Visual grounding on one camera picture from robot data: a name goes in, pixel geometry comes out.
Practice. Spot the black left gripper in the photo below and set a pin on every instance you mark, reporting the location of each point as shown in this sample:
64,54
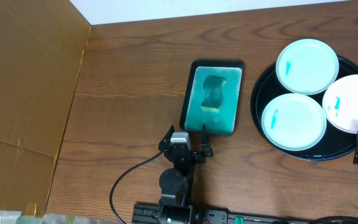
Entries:
186,155

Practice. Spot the pale pink plate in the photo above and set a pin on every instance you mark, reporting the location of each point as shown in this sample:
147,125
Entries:
340,104

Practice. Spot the green scrubbing sponge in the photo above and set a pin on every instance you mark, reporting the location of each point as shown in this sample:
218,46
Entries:
213,97

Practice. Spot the mint green plate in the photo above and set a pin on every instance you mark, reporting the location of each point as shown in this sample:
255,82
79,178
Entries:
307,66
293,122

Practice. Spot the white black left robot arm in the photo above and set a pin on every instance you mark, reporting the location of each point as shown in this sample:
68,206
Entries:
176,183

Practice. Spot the round black serving tray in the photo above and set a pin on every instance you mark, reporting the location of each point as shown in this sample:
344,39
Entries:
334,144

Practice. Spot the brown cardboard panel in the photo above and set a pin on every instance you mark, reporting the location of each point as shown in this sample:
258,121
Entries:
42,44

